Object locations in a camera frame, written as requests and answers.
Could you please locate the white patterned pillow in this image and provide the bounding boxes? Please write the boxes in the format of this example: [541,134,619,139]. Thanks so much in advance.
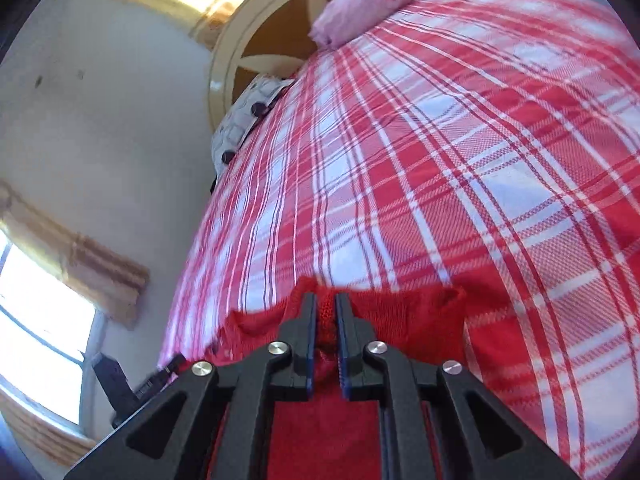
[210,74,296,178]

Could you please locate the cream wooden headboard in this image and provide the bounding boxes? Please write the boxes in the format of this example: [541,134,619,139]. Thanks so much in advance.
[207,0,361,133]

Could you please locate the side window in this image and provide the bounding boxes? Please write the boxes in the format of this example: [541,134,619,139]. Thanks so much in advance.
[0,242,108,426]

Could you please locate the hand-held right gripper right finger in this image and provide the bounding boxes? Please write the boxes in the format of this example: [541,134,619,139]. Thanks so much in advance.
[335,292,583,480]

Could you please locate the red plaid bed sheet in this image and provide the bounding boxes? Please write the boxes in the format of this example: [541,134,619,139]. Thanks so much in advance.
[157,0,640,480]

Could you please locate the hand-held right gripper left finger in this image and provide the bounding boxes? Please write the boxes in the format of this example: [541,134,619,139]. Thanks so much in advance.
[64,292,319,480]

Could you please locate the red knitted sweater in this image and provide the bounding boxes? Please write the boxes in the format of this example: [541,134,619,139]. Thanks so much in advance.
[207,276,468,480]

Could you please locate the pink pillow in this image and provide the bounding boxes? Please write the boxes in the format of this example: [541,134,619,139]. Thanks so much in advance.
[308,0,436,51]

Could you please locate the long beige side curtain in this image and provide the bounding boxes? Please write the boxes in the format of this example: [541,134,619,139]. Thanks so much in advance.
[0,180,151,468]

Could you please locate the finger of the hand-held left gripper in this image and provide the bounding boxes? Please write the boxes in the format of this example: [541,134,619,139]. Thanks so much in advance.
[135,354,187,397]
[94,353,139,416]

